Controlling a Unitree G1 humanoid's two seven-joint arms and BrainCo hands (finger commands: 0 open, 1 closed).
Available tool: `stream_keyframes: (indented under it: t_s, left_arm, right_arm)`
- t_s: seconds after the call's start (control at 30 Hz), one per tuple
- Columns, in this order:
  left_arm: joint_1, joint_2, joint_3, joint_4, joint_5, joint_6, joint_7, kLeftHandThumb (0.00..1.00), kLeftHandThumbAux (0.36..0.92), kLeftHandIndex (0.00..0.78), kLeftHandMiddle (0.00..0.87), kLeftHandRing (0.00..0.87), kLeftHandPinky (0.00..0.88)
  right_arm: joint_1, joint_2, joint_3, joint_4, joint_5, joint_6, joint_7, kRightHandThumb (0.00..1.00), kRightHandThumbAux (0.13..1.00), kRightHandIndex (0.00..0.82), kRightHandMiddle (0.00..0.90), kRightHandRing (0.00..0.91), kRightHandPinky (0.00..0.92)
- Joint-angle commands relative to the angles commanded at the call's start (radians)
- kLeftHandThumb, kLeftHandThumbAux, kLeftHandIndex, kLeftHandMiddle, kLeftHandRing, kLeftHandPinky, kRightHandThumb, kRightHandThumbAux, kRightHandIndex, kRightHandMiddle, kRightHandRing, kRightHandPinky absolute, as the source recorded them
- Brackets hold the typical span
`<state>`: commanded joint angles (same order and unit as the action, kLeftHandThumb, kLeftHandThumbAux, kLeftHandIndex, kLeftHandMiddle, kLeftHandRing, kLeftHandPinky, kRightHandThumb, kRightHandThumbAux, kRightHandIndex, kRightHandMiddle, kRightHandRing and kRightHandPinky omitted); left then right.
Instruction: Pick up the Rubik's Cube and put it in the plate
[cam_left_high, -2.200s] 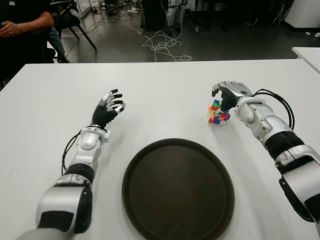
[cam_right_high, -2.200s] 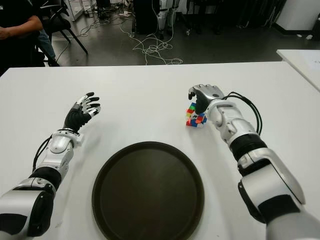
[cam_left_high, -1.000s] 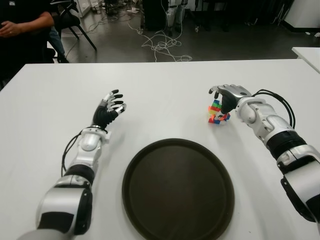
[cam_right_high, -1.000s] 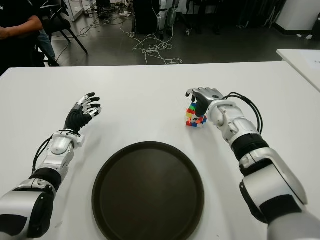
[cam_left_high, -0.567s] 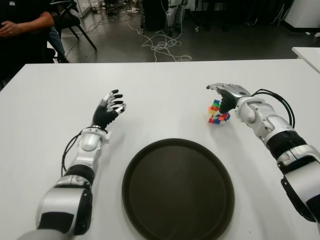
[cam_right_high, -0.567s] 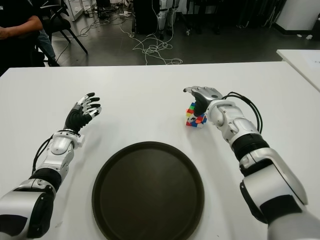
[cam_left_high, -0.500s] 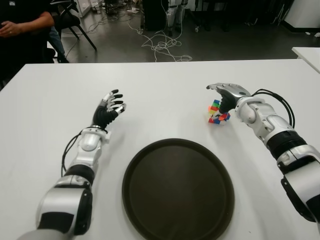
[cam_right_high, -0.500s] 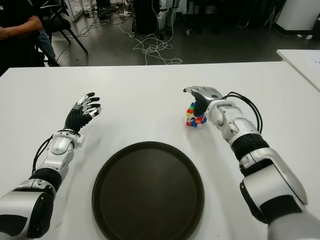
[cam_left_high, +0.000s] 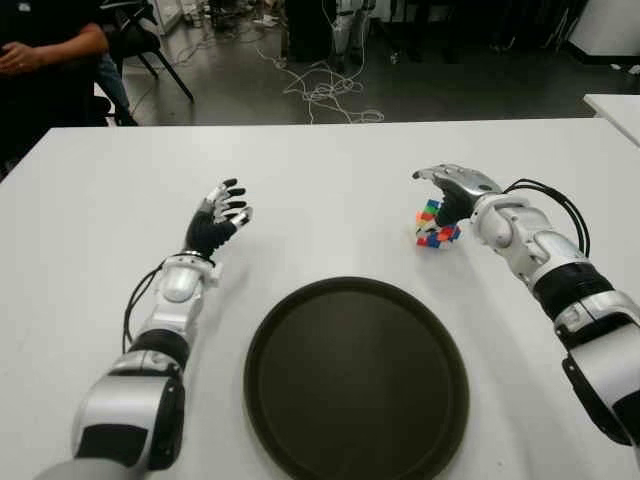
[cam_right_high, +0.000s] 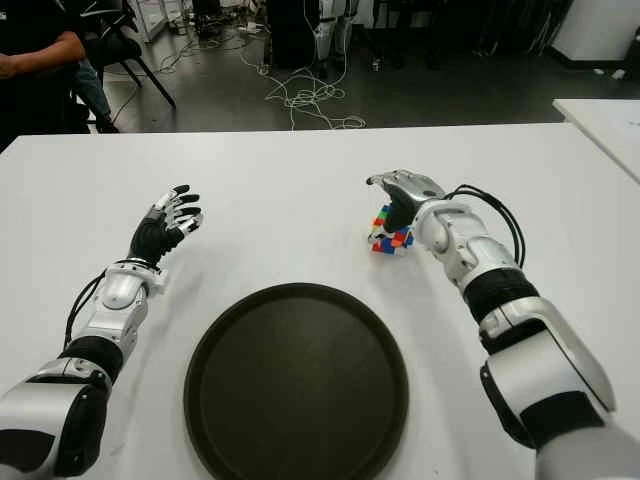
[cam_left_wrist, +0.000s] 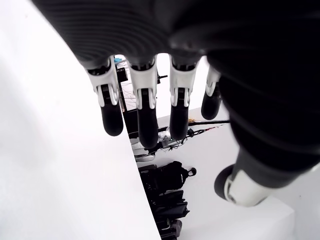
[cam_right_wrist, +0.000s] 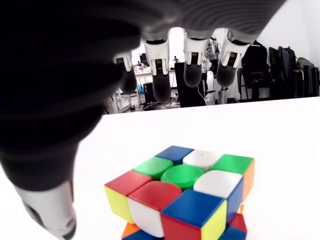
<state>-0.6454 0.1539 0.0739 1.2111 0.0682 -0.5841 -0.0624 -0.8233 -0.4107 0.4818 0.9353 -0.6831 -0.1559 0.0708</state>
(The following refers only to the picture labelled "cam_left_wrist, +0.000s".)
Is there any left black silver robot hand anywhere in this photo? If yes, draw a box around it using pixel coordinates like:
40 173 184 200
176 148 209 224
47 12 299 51
31 0 320 208

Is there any thin black rod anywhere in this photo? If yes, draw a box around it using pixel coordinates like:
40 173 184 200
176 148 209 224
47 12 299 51
188 119 231 125

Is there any black backpack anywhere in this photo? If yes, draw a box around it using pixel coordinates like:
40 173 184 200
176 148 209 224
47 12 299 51
138 161 198 196

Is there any black folded bags pile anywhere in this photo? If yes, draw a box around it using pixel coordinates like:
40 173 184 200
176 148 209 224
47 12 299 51
148 189 191 221

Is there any black rod with red cord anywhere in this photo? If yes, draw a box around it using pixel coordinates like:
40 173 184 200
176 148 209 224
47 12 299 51
187 124 230 138

